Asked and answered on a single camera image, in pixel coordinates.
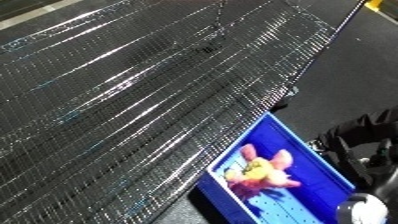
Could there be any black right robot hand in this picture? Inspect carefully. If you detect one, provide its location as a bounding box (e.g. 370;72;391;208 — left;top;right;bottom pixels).
307;105;398;198

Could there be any pink and yellow soft toy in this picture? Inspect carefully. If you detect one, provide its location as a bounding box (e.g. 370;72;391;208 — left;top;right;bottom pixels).
222;143;304;201

